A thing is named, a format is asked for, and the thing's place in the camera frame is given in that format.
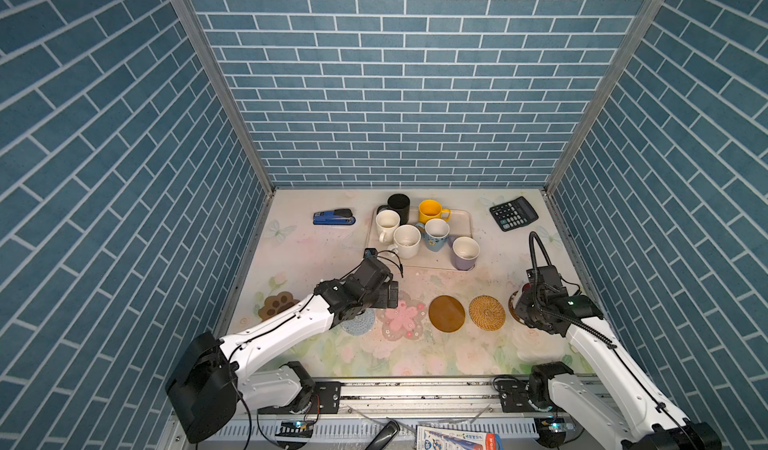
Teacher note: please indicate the black calculator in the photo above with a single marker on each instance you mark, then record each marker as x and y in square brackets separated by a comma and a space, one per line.
[514, 214]

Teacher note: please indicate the grey blue woven coaster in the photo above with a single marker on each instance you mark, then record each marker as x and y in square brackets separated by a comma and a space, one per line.
[361, 324]

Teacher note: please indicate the beige serving tray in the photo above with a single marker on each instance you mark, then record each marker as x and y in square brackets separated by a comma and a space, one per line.
[461, 225]

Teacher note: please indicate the white mug right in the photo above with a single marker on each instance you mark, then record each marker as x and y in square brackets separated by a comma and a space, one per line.
[406, 241]

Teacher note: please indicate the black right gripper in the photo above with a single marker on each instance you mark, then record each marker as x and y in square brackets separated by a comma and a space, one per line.
[520, 310]

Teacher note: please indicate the pink flower coaster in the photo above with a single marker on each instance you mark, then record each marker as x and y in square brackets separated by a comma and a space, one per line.
[404, 321]

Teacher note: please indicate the black mug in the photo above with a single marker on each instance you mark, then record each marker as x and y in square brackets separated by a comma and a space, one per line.
[399, 203]

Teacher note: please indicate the blue black stapler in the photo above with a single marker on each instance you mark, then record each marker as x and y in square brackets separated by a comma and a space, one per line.
[336, 217]

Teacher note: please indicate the printed paper package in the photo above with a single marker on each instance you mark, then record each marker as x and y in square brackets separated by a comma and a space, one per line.
[430, 438]

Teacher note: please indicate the paw print coaster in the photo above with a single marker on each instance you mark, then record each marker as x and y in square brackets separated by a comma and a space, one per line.
[275, 305]

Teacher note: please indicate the light blue patterned mug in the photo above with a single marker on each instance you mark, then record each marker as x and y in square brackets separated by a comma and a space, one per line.
[435, 233]

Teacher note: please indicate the dark brown round coaster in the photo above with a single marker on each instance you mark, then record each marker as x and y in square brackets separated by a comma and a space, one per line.
[513, 299]

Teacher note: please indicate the lavender mug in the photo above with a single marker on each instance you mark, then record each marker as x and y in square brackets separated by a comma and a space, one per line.
[464, 253]

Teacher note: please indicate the black remote handle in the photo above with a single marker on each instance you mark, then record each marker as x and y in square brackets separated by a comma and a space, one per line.
[384, 437]

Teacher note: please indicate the yellow mug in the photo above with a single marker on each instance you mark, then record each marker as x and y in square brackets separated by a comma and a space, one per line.
[431, 209]

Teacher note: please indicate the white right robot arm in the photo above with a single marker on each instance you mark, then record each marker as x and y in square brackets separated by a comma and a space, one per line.
[642, 416]

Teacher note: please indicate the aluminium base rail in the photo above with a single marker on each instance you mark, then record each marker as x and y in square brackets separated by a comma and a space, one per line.
[349, 412]

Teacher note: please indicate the white mug left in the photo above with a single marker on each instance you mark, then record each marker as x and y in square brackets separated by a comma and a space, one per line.
[386, 222]

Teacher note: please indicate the white mug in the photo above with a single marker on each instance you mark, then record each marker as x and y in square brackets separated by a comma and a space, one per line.
[386, 222]
[406, 241]

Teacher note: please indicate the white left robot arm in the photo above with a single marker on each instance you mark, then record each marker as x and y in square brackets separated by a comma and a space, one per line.
[217, 376]

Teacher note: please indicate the cork woven coaster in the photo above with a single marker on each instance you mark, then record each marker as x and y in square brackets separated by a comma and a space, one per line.
[487, 313]

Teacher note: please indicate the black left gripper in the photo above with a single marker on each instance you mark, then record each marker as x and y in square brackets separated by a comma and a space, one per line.
[385, 300]

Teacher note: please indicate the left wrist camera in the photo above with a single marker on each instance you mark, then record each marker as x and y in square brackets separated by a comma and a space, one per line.
[371, 252]

